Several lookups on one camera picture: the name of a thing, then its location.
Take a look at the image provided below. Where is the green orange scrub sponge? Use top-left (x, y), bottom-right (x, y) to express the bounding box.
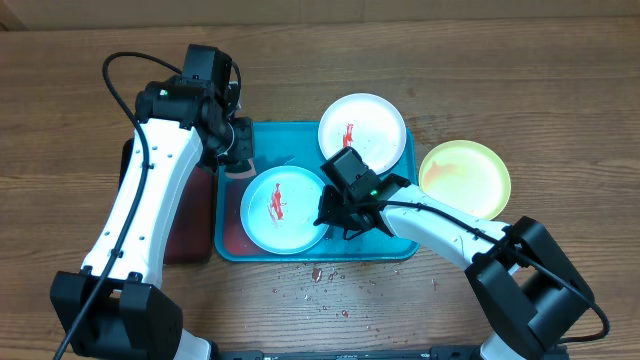
top-left (224, 158), bottom-right (256, 179)

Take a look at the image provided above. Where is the light blue plastic plate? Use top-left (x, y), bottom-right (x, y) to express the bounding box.
top-left (240, 165), bottom-right (328, 255)

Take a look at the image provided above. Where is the yellow-green plastic plate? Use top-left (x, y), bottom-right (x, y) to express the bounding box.
top-left (418, 140), bottom-right (511, 220)

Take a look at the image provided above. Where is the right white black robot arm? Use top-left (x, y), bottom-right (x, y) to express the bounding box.
top-left (317, 170), bottom-right (595, 359)

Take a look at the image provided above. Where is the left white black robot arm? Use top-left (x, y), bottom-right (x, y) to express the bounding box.
top-left (50, 74), bottom-right (253, 359)

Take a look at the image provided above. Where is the teal plastic tray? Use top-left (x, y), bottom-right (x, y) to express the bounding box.
top-left (214, 122), bottom-right (419, 262)

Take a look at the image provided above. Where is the black rectangular tray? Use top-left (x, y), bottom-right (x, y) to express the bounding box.
top-left (117, 137), bottom-right (215, 268)

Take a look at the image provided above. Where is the white pink-rimmed plate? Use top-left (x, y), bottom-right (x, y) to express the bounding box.
top-left (318, 93), bottom-right (407, 174)

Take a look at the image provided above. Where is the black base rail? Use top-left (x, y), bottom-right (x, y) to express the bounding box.
top-left (214, 345), bottom-right (482, 360)

